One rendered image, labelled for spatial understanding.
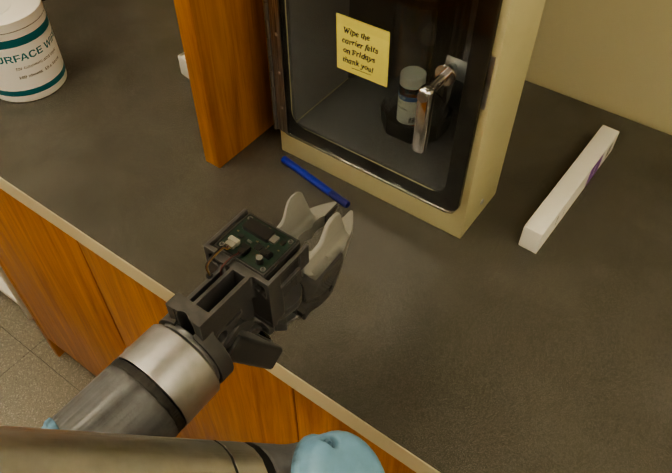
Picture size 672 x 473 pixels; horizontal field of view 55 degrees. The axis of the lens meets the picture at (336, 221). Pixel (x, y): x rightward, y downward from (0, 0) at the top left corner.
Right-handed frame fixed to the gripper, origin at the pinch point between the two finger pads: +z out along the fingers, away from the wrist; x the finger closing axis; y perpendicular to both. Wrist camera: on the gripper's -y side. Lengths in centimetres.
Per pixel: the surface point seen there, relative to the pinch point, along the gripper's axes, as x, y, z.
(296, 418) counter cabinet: 3.9, -42.4, -4.5
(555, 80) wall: -1, -21, 65
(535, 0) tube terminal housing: -4.8, 12.0, 29.9
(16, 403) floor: 91, -115, -22
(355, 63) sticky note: 12.6, 1.6, 21.3
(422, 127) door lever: -0.1, 1.1, 16.3
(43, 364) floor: 95, -115, -10
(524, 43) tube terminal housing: -4.9, 6.7, 29.7
